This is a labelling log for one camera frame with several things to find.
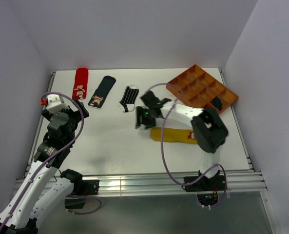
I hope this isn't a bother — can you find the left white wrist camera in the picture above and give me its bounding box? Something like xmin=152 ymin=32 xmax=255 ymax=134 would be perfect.
xmin=40 ymin=94 xmax=69 ymax=114

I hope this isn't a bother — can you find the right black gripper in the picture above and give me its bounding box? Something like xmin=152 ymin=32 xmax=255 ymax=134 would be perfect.
xmin=135 ymin=106 xmax=157 ymax=130

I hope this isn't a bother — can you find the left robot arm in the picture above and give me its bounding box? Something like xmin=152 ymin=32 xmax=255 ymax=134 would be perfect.
xmin=0 ymin=97 xmax=89 ymax=234

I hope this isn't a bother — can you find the aluminium front rail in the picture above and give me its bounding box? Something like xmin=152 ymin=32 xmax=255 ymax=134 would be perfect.
xmin=15 ymin=170 xmax=268 ymax=199

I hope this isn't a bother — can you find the plain navy ankle sock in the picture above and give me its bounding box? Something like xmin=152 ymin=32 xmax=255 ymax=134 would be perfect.
xmin=212 ymin=97 xmax=223 ymax=111

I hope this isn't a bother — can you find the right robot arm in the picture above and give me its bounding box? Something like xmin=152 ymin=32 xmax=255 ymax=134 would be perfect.
xmin=135 ymin=90 xmax=229 ymax=190

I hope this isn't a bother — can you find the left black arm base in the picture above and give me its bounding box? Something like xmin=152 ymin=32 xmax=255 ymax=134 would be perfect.
xmin=64 ymin=179 xmax=99 ymax=210

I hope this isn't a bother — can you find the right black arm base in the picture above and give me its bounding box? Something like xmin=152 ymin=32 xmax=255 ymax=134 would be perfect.
xmin=181 ymin=171 xmax=227 ymax=208

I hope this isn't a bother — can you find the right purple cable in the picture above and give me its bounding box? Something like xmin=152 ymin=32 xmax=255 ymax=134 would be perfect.
xmin=149 ymin=83 xmax=229 ymax=209

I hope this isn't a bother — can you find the orange compartment tray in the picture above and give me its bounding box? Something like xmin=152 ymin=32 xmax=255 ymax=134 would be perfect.
xmin=166 ymin=64 xmax=238 ymax=114

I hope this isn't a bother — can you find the red sock with white figure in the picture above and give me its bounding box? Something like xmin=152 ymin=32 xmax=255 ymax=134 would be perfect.
xmin=72 ymin=67 xmax=89 ymax=100

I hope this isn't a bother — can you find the black white striped sock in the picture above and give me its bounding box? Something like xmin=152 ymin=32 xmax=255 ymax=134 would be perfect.
xmin=119 ymin=85 xmax=139 ymax=113

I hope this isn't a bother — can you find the navy sock with bear pattern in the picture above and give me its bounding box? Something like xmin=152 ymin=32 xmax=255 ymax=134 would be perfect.
xmin=88 ymin=76 xmax=116 ymax=108

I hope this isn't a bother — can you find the yellow sock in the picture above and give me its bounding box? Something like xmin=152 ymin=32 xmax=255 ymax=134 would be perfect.
xmin=150 ymin=127 xmax=197 ymax=144

